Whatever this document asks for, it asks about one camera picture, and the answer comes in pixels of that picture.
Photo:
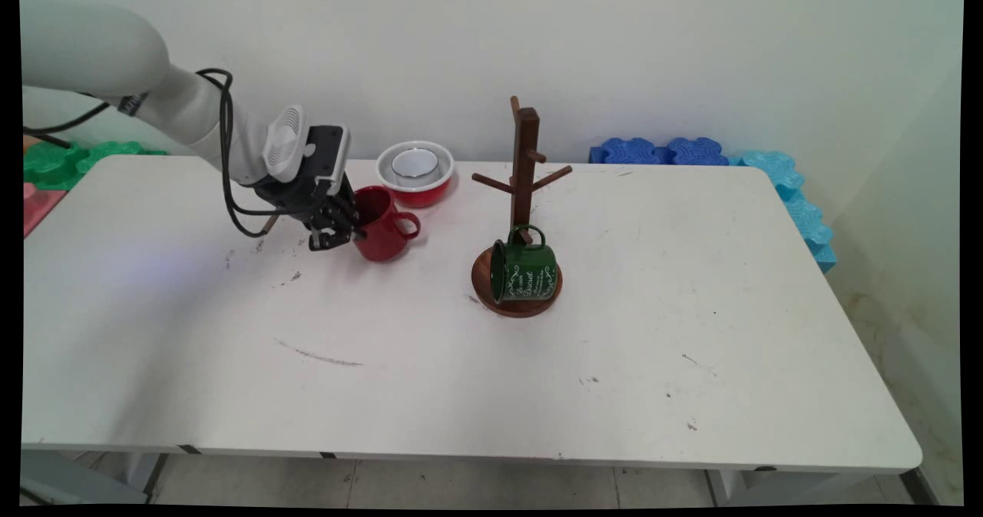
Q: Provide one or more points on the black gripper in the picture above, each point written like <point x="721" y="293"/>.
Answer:
<point x="303" y="194"/>

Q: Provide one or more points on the red enamel mug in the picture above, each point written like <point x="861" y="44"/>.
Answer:
<point x="384" y="233"/>

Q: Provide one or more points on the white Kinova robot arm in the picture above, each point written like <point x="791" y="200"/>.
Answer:
<point x="92" y="52"/>

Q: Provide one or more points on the red bowl white inside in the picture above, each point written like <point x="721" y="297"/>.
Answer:
<point x="418" y="193"/>

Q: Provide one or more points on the small white enamel cup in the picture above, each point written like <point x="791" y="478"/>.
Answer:
<point x="415" y="165"/>

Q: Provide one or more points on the green enamel mug white print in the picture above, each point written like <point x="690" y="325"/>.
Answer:
<point x="530" y="271"/>

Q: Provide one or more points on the dark wooden mug tree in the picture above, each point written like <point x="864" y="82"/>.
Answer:
<point x="525" y="164"/>

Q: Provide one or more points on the green foam mat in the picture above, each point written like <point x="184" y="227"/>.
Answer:
<point x="57" y="162"/>

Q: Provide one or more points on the dark blue foam mat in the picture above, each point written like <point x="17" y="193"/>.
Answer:
<point x="695" y="152"/>
<point x="626" y="152"/>

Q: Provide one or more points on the pink foam mat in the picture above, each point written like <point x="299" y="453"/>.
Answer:
<point x="38" y="208"/>

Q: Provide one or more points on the thin black rod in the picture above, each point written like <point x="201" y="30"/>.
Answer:
<point x="46" y="139"/>

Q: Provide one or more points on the cyan foam mat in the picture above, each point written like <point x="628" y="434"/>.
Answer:
<point x="772" y="167"/>

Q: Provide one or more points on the light blue foam mat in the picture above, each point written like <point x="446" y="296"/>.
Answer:
<point x="810" y="229"/>

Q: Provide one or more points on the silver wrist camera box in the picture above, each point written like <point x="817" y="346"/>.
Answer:
<point x="286" y="144"/>

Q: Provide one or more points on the grey table leg frame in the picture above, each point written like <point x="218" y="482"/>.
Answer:
<point x="69" y="478"/>

